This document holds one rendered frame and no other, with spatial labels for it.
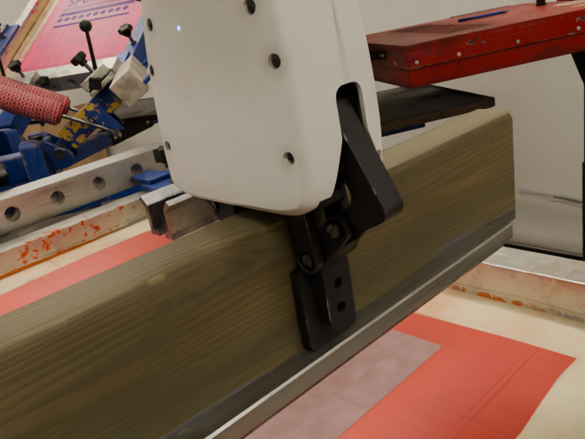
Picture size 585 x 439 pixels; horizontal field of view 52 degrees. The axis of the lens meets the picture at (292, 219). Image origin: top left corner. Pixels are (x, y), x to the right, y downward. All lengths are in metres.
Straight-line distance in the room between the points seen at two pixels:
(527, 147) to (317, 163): 2.32
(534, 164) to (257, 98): 2.33
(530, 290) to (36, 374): 0.42
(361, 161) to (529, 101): 2.25
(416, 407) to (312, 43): 0.29
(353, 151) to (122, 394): 0.12
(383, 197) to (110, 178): 0.79
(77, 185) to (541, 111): 1.87
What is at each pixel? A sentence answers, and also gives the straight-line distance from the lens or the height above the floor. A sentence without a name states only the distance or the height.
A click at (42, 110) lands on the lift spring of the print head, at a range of 1.33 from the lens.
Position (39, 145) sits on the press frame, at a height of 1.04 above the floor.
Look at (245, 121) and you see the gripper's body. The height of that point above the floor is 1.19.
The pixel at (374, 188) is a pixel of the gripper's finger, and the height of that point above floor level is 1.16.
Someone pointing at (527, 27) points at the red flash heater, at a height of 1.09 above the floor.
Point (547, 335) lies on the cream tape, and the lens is 0.51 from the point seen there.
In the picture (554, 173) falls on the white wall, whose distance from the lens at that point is 2.51.
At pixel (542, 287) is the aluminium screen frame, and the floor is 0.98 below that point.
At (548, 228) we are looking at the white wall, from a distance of 2.60.
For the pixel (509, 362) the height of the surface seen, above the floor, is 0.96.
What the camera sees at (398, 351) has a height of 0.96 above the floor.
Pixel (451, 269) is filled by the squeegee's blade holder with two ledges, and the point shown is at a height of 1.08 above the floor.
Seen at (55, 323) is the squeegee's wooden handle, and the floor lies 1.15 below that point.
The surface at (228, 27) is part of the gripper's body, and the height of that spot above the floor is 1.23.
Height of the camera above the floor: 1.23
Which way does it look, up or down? 20 degrees down
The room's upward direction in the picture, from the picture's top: 10 degrees counter-clockwise
